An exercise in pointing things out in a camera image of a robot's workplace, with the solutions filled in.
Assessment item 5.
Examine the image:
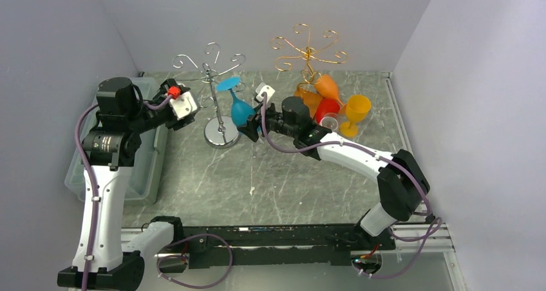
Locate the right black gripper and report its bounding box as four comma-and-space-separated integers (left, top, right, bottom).
238, 99, 298, 142

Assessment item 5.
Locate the blue plastic wine glass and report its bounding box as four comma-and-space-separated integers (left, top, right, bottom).
216, 77, 256, 127

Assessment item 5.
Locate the clear plastic storage box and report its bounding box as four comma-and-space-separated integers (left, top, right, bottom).
64, 77, 168, 206

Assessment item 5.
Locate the red plastic wine glass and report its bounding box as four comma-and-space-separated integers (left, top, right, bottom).
314, 98, 341, 124

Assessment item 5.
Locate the clear patterned wine glass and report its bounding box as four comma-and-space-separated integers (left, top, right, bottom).
319, 113, 339, 132

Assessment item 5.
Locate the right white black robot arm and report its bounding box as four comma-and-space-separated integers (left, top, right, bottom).
236, 97, 430, 249

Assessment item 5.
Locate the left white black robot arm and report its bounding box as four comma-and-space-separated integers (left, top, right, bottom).
57, 77, 200, 290

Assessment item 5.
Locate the orange plastic wine glass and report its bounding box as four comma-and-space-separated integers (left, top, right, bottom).
314, 74, 345, 109

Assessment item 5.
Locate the yellow plastic wine glass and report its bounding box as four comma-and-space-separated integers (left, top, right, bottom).
339, 95, 372, 138

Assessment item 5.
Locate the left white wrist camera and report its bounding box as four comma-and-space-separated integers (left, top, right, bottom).
167, 86, 201, 120

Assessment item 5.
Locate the silver wire glass rack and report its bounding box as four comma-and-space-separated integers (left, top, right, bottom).
171, 42, 246, 149

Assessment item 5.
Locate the gold wire glass rack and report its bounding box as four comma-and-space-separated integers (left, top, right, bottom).
269, 23, 348, 116

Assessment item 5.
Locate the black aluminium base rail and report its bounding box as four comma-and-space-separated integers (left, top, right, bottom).
77, 224, 456, 269

